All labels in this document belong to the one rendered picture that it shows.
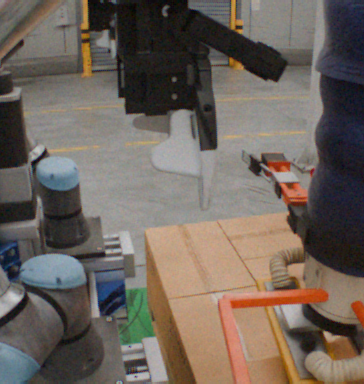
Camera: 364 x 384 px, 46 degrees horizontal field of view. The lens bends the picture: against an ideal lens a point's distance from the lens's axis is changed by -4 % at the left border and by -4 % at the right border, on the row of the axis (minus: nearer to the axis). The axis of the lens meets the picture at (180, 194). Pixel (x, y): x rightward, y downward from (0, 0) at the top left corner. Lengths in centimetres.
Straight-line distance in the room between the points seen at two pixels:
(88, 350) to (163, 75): 62
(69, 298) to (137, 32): 51
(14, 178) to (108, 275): 52
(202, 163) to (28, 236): 66
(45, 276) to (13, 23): 41
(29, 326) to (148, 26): 48
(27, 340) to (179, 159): 42
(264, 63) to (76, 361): 65
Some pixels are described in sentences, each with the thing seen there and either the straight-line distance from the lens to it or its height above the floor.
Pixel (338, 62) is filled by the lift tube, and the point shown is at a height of 162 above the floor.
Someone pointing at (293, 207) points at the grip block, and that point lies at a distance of 109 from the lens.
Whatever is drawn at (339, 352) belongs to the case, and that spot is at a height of 95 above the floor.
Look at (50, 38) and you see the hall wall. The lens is 1042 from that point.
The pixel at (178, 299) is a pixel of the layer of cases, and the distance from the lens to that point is 185.
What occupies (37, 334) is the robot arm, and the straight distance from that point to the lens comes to 73.
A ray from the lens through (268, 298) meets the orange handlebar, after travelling 80.
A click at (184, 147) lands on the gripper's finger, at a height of 158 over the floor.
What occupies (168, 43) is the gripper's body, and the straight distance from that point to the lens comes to 42.
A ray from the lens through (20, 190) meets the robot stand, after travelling 97.
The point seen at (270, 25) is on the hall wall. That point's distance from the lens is 1139.
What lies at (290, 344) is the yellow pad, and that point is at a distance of 89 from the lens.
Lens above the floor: 171
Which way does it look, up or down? 26 degrees down
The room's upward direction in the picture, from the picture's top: straight up
